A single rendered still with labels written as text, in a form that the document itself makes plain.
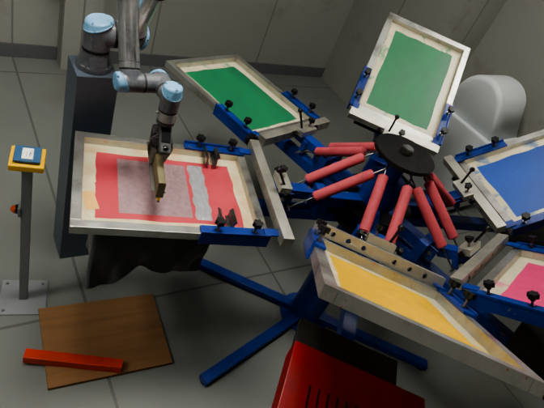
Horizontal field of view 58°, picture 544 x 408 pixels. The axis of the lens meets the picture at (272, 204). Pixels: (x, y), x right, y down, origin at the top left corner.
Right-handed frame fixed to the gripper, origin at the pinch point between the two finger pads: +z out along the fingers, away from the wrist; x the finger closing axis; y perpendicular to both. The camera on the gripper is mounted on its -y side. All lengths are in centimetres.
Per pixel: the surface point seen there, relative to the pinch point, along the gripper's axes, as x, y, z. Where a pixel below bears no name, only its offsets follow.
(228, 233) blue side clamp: -28.0, -30.4, 8.1
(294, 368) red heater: -34, -95, -2
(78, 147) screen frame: 29.5, 17.0, 10.3
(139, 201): 5.2, -9.5, 13.6
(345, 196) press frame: -94, -1, 7
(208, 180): -27.0, 8.4, 13.7
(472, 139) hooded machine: -281, 118, 32
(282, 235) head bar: -50, -33, 5
